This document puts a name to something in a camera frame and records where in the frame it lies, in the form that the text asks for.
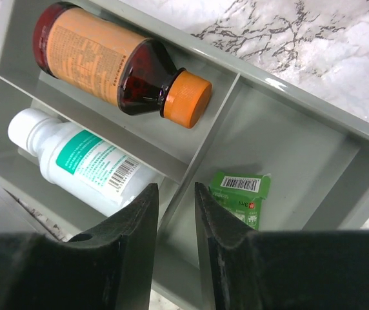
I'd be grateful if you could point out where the brown medicine bottle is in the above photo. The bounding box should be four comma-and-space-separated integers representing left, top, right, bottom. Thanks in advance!
33, 1, 212, 129

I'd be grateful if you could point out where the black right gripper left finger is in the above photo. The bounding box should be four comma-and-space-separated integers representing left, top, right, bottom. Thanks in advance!
0, 183, 159, 309

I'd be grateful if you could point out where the white medicine bottle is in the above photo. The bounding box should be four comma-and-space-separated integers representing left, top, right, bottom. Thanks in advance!
8, 108, 163, 217

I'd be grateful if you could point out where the grey plastic tray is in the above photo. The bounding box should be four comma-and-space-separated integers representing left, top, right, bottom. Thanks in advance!
0, 1, 369, 309

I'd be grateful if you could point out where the small green box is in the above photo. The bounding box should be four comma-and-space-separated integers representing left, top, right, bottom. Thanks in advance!
208, 171, 271, 230

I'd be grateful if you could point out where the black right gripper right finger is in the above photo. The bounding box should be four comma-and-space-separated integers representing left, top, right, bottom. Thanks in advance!
194, 183, 369, 309

